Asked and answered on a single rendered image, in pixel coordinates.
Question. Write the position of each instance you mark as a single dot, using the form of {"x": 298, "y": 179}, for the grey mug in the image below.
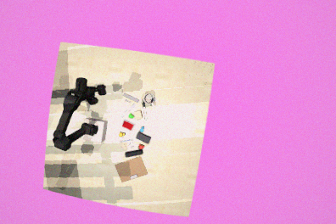
{"x": 149, "y": 98}

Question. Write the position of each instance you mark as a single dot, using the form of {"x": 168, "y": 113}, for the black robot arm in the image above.
{"x": 71, "y": 103}

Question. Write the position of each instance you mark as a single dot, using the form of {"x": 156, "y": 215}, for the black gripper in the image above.
{"x": 101, "y": 89}

